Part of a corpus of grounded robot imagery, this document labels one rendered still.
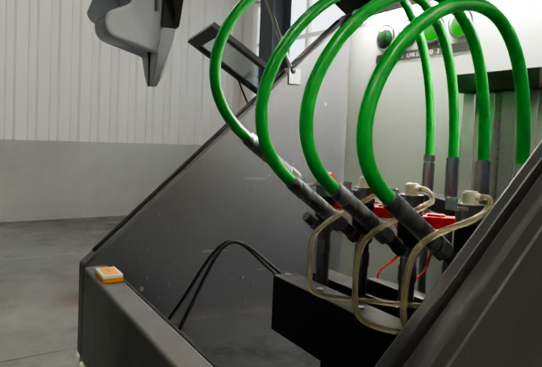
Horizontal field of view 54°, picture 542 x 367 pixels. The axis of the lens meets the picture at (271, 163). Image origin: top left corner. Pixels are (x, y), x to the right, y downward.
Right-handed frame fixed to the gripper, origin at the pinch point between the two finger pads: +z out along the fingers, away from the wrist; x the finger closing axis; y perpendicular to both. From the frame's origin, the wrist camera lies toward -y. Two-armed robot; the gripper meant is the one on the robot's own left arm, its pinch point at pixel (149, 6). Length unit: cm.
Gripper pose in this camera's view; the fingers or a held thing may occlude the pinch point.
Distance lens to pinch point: 67.9
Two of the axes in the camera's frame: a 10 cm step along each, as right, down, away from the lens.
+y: -6.6, 6.6, -3.5
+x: 3.3, -1.6, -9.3
